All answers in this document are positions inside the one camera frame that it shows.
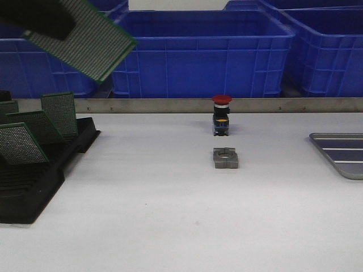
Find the back left blue crate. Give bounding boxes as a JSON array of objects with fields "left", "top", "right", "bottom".
[{"left": 90, "top": 0, "right": 129, "bottom": 13}]

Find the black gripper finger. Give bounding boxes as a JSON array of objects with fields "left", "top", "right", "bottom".
[{"left": 1, "top": 0, "right": 76, "bottom": 40}]

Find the grey metal mounting block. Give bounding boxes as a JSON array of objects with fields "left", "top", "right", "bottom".
[{"left": 213, "top": 147, "right": 239, "bottom": 169}]

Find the black slotted board rack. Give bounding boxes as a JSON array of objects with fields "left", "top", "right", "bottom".
[{"left": 0, "top": 90, "right": 102, "bottom": 224}]

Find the blue plastic crate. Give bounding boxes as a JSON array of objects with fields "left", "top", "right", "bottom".
[
  {"left": 280, "top": 8, "right": 362, "bottom": 97},
  {"left": 112, "top": 10, "right": 294, "bottom": 99},
  {"left": 1, "top": 24, "right": 111, "bottom": 99}
]

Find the left blue plastic crate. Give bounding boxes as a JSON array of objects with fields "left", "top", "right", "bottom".
[{"left": 1, "top": 24, "right": 111, "bottom": 99}]

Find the grey metal tray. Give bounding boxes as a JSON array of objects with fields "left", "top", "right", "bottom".
[{"left": 309, "top": 133, "right": 362, "bottom": 180}]

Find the back right blue crate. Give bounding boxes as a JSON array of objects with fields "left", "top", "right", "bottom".
[{"left": 224, "top": 0, "right": 362, "bottom": 11}]

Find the upright green circuit board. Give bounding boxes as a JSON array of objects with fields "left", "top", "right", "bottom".
[{"left": 41, "top": 92, "right": 78, "bottom": 137}]

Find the centre blue plastic crate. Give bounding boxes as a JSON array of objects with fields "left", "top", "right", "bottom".
[{"left": 112, "top": 10, "right": 294, "bottom": 99}]

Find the red emergency stop button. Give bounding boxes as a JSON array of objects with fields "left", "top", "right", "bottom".
[{"left": 212, "top": 95, "right": 232, "bottom": 136}]

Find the foremost green circuit board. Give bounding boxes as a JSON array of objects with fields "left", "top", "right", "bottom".
[{"left": 23, "top": 1, "right": 137, "bottom": 83}]

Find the right blue plastic crate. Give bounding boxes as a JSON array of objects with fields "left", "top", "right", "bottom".
[{"left": 280, "top": 8, "right": 362, "bottom": 97}]

